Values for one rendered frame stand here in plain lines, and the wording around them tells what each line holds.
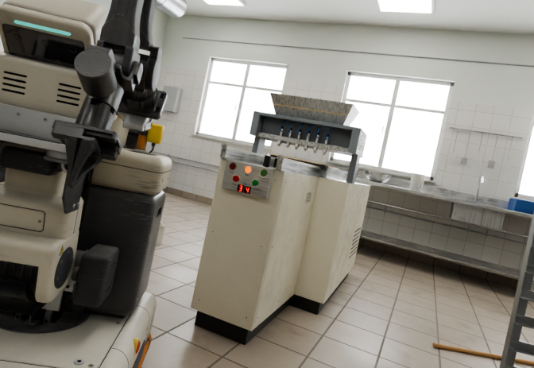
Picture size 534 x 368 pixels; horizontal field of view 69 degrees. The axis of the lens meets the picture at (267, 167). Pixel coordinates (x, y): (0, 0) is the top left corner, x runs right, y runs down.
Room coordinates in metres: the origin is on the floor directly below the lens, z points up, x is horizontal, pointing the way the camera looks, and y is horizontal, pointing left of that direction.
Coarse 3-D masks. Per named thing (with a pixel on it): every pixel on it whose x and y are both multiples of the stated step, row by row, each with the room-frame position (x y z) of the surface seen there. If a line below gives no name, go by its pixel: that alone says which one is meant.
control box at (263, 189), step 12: (228, 168) 1.85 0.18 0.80; (240, 168) 1.83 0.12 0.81; (252, 168) 1.81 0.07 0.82; (264, 168) 1.79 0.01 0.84; (228, 180) 1.84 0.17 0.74; (240, 180) 1.82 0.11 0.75; (252, 180) 1.80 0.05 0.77; (264, 180) 1.78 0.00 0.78; (252, 192) 1.80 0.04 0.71; (264, 192) 1.78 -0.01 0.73
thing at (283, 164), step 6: (282, 156) 1.75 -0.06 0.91; (282, 162) 1.76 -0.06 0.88; (288, 162) 1.84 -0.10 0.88; (294, 162) 1.92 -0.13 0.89; (300, 162) 2.02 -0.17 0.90; (276, 168) 1.77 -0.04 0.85; (282, 168) 1.77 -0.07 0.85; (288, 168) 1.86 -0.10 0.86; (294, 168) 1.94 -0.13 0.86; (300, 168) 2.04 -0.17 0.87; (306, 168) 2.15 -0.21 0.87; (312, 168) 2.28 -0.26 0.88; (318, 168) 2.40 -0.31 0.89; (306, 174) 2.17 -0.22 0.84; (312, 174) 2.30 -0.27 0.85; (318, 174) 2.44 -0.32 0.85; (324, 174) 2.60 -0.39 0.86
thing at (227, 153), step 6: (222, 144) 1.86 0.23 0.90; (222, 150) 1.87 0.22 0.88; (228, 150) 1.88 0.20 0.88; (234, 150) 1.94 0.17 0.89; (240, 150) 2.00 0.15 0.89; (222, 156) 1.86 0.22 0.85; (228, 156) 1.89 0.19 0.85; (234, 156) 1.96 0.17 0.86; (240, 156) 2.02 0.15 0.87; (246, 156) 2.09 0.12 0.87; (252, 156) 2.16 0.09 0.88; (258, 156) 2.24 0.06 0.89; (264, 156) 2.32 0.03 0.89; (252, 162) 2.18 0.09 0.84; (258, 162) 2.26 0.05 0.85; (270, 162) 2.44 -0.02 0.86
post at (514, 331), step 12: (528, 240) 1.37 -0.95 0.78; (528, 252) 1.36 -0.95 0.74; (528, 276) 1.35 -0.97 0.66; (528, 288) 1.35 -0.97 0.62; (516, 300) 1.37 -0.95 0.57; (516, 312) 1.35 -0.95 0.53; (516, 324) 1.35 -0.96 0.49; (516, 336) 1.35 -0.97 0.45; (504, 348) 1.38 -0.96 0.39; (504, 360) 1.36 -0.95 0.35
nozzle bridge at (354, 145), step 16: (256, 112) 2.61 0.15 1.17; (256, 128) 2.60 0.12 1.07; (272, 128) 2.65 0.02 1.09; (288, 128) 2.61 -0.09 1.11; (304, 128) 2.57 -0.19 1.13; (320, 128) 2.53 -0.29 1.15; (336, 128) 2.45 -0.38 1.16; (352, 128) 2.38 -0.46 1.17; (256, 144) 2.70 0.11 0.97; (304, 144) 2.51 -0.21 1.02; (320, 144) 2.47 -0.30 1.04; (336, 144) 2.49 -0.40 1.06; (352, 144) 2.37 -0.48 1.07; (352, 160) 2.47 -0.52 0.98; (352, 176) 2.46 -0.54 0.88
